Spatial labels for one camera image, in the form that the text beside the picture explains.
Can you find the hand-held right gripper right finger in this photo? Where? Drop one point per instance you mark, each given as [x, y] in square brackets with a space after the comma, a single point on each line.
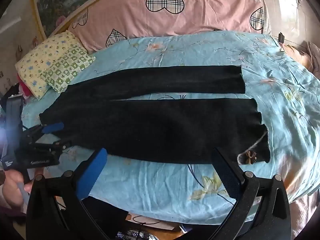
[228, 178]

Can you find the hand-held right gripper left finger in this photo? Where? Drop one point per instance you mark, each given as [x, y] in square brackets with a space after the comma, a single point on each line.
[91, 175]

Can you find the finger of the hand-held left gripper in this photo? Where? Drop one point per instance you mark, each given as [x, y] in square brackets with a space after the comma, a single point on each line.
[57, 147]
[53, 127]

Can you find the black pants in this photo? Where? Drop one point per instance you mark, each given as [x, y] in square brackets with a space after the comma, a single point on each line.
[150, 130]

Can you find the person's left hand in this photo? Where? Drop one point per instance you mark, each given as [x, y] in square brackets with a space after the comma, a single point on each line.
[12, 187]

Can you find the red cloth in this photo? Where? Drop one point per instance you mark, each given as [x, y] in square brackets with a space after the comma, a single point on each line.
[25, 90]

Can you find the green patterned pillow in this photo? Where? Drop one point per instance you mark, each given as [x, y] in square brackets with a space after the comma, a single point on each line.
[67, 67]

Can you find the blue floral bed sheet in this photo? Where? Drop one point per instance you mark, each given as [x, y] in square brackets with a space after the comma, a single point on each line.
[162, 185]

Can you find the yellow patterned pillow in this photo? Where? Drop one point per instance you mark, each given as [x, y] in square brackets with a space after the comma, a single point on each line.
[37, 62]

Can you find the silver foil bag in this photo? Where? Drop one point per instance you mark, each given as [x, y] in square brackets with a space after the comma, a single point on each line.
[135, 236]

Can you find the pale pink cloth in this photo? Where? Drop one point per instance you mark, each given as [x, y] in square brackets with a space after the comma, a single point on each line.
[303, 210]

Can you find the gold framed painting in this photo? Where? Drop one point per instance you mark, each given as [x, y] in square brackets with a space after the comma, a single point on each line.
[50, 2]

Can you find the pink pillow with hearts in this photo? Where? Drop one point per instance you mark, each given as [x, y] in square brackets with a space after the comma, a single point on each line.
[125, 12]

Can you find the pink beige cloth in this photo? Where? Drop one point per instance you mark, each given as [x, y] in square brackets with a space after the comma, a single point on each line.
[305, 57]

